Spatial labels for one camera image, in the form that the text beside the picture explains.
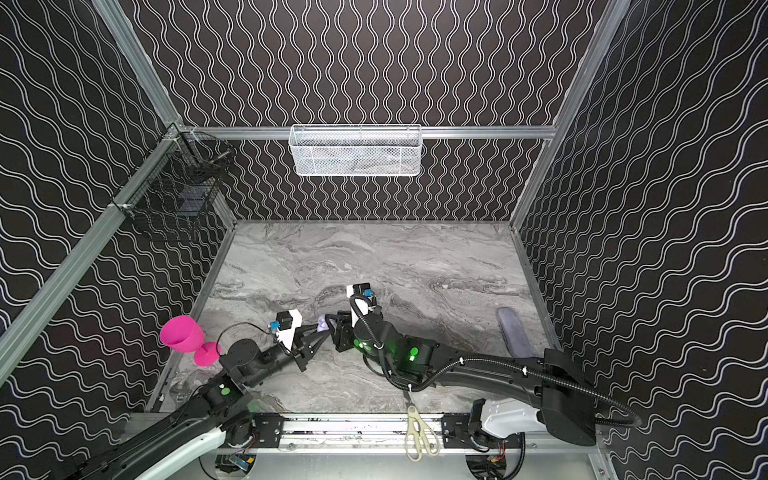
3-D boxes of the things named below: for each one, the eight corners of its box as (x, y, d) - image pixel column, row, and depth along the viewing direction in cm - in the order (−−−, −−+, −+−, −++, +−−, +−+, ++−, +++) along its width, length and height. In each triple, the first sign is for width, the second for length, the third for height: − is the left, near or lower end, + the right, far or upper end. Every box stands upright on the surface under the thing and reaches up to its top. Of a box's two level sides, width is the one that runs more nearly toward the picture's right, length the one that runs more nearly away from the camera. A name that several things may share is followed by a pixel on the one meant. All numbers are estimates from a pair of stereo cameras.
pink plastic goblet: (189, 368, 87) (153, 343, 74) (199, 343, 92) (167, 316, 79) (218, 368, 87) (187, 343, 74) (227, 343, 92) (199, 316, 79)
